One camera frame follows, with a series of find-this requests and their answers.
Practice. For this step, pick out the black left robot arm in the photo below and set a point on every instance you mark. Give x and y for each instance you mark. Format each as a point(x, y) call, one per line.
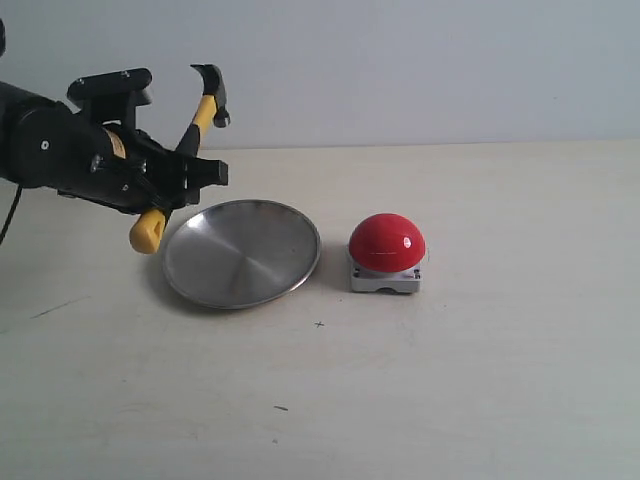
point(30, 126)

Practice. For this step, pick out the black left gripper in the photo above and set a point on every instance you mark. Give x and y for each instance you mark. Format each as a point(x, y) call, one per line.
point(126, 170)

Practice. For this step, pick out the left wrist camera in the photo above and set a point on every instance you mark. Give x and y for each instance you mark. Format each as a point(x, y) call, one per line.
point(112, 97)

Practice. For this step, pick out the round steel plate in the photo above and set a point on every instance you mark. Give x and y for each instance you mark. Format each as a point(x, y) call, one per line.
point(241, 254)

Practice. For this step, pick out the red dome push button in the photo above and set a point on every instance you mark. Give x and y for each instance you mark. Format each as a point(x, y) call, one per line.
point(386, 251)

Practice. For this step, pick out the yellow black claw hammer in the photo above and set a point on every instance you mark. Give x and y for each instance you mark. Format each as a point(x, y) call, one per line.
point(147, 232)

